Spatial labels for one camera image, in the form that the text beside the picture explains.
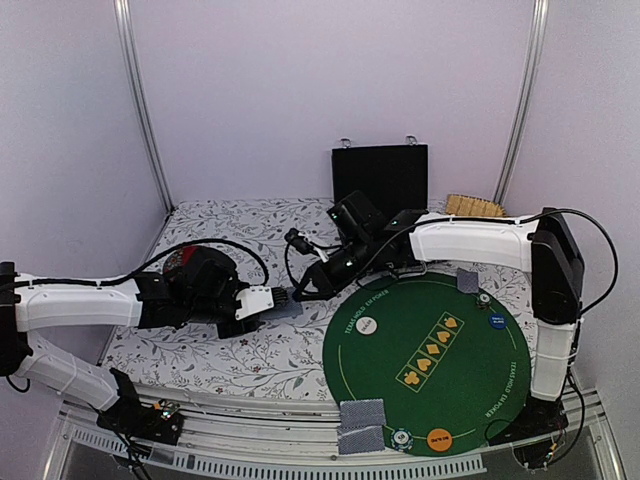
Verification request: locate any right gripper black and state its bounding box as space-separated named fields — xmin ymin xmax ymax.
xmin=294 ymin=233 xmax=378 ymax=300

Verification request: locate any blue grey cloth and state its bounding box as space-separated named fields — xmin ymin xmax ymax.
xmin=258 ymin=302 xmax=304 ymax=322

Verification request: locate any white dealer button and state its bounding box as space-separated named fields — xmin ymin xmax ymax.
xmin=356 ymin=317 xmax=378 ymax=336

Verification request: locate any dealt card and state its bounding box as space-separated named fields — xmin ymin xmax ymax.
xmin=456 ymin=268 xmax=480 ymax=294
xmin=339 ymin=398 xmax=386 ymax=428
xmin=337 ymin=426 xmax=385 ymax=455

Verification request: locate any blue small blind button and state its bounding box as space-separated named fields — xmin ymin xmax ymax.
xmin=488 ymin=313 xmax=508 ymax=330

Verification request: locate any green white poker chip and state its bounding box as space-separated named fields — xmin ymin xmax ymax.
xmin=390 ymin=428 xmax=414 ymax=452

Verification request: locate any orange big blind button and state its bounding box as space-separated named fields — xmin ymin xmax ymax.
xmin=426 ymin=428 xmax=453 ymax=453

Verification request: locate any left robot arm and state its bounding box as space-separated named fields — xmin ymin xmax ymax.
xmin=1 ymin=245 xmax=288 ymax=434

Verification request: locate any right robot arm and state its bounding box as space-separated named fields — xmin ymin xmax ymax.
xmin=207 ymin=198 xmax=538 ymax=400

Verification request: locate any black poker chip case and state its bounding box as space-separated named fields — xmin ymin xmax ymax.
xmin=331 ymin=143 xmax=429 ymax=218

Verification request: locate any red floral plate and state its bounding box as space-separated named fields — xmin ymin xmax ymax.
xmin=162 ymin=245 xmax=199 ymax=274

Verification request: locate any woven bamboo tray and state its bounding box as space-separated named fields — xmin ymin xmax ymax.
xmin=445 ymin=194 xmax=507 ymax=218

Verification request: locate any green round poker mat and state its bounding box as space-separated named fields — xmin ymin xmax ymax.
xmin=322 ymin=273 xmax=531 ymax=457

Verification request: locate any front aluminium rail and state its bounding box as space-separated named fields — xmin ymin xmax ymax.
xmin=42 ymin=389 xmax=626 ymax=480

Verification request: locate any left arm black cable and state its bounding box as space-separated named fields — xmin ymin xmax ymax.
xmin=14 ymin=238 xmax=271 ymax=291

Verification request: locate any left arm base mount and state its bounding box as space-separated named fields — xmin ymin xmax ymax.
xmin=96 ymin=368 xmax=184 ymax=446

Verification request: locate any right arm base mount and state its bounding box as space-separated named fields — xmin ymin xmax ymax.
xmin=483 ymin=391 xmax=586 ymax=471

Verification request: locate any right aluminium frame post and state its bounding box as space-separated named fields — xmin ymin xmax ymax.
xmin=493 ymin=0 xmax=549 ymax=204

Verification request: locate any aluminium frame post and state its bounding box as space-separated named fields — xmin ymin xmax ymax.
xmin=493 ymin=0 xmax=549 ymax=204
xmin=113 ymin=0 xmax=175 ymax=214

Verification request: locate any left aluminium frame post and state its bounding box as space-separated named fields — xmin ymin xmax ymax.
xmin=113 ymin=0 xmax=175 ymax=214

